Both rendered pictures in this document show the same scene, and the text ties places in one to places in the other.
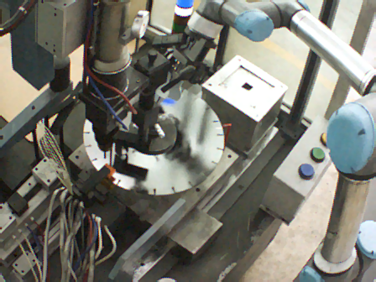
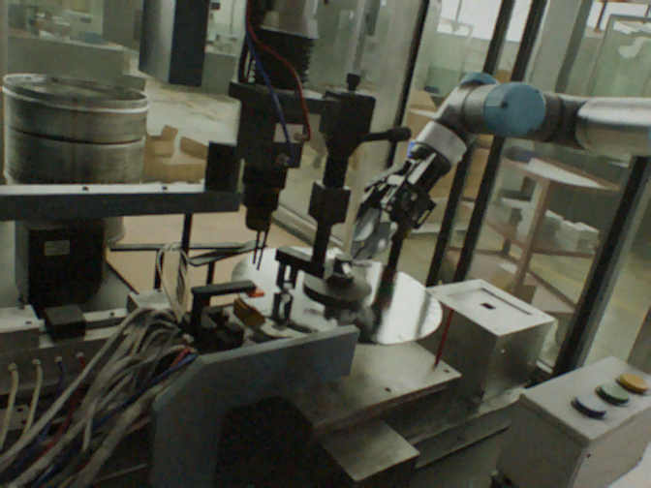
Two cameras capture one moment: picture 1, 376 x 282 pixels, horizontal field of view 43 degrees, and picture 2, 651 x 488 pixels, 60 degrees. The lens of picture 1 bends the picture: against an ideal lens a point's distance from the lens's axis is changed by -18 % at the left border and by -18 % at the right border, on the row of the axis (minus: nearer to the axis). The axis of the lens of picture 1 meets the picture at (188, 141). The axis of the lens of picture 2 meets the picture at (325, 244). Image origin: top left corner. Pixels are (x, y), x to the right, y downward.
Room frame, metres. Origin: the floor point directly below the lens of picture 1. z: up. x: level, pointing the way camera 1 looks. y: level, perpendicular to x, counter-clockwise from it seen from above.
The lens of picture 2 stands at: (0.04, -0.18, 1.31)
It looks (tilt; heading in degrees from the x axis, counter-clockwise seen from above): 19 degrees down; 21
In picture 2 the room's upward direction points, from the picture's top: 11 degrees clockwise
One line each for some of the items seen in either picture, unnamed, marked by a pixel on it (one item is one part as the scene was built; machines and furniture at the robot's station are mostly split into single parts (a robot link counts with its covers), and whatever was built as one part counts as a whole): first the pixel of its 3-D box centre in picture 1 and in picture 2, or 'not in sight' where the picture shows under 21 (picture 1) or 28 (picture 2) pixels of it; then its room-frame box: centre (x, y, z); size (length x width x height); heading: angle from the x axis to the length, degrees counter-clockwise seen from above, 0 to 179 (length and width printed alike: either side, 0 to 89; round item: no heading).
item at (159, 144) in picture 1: (152, 129); (338, 281); (0.82, 0.08, 0.96); 0.11 x 0.11 x 0.03
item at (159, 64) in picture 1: (148, 88); (339, 151); (0.75, 0.09, 1.17); 0.06 x 0.05 x 0.20; 143
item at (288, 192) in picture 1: (305, 169); (586, 431); (0.91, -0.33, 0.82); 0.28 x 0.11 x 0.15; 152
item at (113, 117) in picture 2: not in sight; (77, 165); (1.03, 0.85, 0.93); 0.31 x 0.31 x 0.36
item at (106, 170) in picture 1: (96, 185); (226, 307); (0.65, 0.18, 0.95); 0.10 x 0.03 x 0.07; 152
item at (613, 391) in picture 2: (317, 154); (612, 396); (0.91, -0.34, 0.90); 0.04 x 0.04 x 0.02
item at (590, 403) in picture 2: (306, 171); (589, 408); (0.84, -0.31, 0.90); 0.04 x 0.04 x 0.02
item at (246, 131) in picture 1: (242, 104); (477, 339); (1.09, -0.13, 0.82); 0.18 x 0.18 x 0.15; 62
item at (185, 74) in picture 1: (171, 74); (376, 132); (0.76, 0.05, 1.21); 0.08 x 0.06 x 0.03; 152
